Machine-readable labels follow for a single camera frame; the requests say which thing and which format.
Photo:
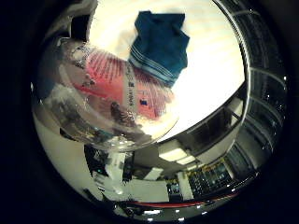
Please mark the clear plastic packaging bag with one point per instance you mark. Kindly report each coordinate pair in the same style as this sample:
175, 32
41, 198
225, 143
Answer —
109, 93

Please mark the blue cloth with striped edge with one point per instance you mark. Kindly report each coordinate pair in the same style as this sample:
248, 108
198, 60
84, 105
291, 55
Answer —
162, 46

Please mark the large white box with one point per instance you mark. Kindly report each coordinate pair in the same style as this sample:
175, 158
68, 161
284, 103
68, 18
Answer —
173, 154

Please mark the small white box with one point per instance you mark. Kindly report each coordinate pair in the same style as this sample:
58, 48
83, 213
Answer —
186, 160

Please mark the dark equipment rack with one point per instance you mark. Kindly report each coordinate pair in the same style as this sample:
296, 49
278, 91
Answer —
211, 177

